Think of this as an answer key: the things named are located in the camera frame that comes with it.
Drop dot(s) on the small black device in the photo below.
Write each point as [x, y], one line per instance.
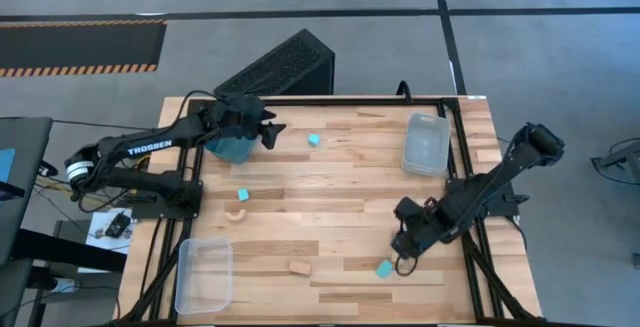
[117, 225]

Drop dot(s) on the dark grey side desk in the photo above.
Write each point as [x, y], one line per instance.
[22, 182]

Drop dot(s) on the blue flat panel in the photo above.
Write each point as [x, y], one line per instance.
[6, 164]

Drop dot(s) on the dark teal plastic bin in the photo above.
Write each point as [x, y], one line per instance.
[232, 149]

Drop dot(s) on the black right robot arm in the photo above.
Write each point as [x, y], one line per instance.
[500, 182]

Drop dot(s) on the white power strip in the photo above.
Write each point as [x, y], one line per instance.
[62, 285]

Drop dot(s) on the black desk beam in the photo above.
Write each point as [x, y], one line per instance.
[65, 251]

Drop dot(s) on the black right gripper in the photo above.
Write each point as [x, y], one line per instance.
[415, 222]

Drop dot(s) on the light teal cube block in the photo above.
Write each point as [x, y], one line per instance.
[314, 140]

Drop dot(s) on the black aluminium table frame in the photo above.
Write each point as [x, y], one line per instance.
[350, 102]

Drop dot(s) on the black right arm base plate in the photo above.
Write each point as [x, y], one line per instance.
[515, 199]

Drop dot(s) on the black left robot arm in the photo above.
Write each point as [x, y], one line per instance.
[150, 148]

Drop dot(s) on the clear plastic bin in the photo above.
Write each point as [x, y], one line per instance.
[204, 277]

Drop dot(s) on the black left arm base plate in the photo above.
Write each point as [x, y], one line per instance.
[150, 208]

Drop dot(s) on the black perforated computer case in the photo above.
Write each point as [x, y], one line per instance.
[280, 67]

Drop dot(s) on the natural wooden arch block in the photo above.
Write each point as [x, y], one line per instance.
[229, 217]

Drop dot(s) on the natural wooden rectangular block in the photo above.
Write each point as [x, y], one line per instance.
[300, 267]

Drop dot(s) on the white paper sheet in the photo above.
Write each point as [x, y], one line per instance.
[97, 219]

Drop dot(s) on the black hazard-striped floor mat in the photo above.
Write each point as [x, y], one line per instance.
[80, 44]

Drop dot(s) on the grey metal stand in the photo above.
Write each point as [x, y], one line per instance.
[620, 159]

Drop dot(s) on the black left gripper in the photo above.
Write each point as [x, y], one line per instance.
[240, 114]

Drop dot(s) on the translucent white plastic bin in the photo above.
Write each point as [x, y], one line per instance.
[426, 144]

